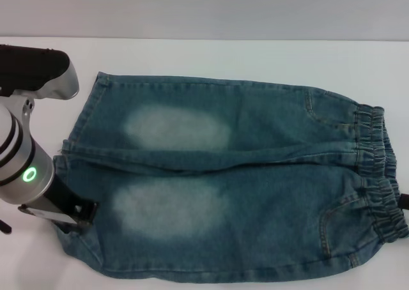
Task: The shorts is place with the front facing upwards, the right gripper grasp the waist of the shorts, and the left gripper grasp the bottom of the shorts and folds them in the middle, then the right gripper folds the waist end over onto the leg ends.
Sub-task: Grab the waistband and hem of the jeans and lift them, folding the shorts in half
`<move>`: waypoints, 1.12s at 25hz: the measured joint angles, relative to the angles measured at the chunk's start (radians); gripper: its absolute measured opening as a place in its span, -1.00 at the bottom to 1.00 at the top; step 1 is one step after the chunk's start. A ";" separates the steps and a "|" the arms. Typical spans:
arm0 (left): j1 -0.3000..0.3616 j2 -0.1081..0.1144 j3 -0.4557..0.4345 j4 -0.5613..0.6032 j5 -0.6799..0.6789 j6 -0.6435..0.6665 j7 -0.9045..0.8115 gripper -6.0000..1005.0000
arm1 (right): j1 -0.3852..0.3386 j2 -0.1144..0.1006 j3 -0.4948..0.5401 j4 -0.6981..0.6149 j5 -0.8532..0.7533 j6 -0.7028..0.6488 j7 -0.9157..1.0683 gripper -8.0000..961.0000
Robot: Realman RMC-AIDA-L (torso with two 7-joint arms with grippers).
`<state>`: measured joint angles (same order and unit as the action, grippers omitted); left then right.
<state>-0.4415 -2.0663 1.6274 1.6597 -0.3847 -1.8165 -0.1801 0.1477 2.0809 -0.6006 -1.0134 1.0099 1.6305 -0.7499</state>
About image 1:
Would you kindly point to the silver flange plate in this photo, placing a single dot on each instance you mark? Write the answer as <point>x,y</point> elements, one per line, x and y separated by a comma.
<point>48,214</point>

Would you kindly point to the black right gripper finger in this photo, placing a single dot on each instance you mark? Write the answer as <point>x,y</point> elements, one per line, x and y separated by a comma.
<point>404,202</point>

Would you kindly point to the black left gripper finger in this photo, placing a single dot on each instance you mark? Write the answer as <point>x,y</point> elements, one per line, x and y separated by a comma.
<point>87,213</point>

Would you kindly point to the blue denim shorts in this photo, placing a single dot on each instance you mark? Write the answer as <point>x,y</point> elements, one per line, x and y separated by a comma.
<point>255,127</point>

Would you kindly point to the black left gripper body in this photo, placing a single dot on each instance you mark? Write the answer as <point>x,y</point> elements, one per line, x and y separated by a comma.
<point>62,197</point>

